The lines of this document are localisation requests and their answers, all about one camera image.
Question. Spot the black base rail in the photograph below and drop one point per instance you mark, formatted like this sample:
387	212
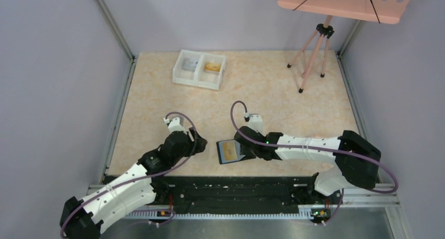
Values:
238	195

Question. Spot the orange card in tray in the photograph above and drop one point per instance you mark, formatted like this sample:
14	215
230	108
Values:
212	67

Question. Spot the pink perforated board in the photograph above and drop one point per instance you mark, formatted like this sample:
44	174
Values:
382	11

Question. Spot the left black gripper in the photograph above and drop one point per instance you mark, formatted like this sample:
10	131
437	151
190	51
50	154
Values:
199	143

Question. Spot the silver card in tray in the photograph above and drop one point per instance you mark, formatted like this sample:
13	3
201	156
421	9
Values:
189	64

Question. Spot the pink tripod stand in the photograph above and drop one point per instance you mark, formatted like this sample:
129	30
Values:
324	32

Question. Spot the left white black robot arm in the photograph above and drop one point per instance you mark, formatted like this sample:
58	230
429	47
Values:
141	184

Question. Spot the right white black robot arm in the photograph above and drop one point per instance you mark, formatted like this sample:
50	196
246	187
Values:
350	155

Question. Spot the white two-compartment tray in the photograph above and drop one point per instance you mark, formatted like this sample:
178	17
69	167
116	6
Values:
199	78

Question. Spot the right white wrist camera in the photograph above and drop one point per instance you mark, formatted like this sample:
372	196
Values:
254	121

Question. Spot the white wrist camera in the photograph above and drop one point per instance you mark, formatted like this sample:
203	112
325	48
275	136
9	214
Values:
174	124
254	121

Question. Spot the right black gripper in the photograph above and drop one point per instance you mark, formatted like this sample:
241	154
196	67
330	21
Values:
243	145

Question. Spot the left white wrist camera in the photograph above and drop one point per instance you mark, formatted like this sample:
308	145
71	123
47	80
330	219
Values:
174	124

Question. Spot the orange credit card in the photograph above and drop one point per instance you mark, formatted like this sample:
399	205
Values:
230	151

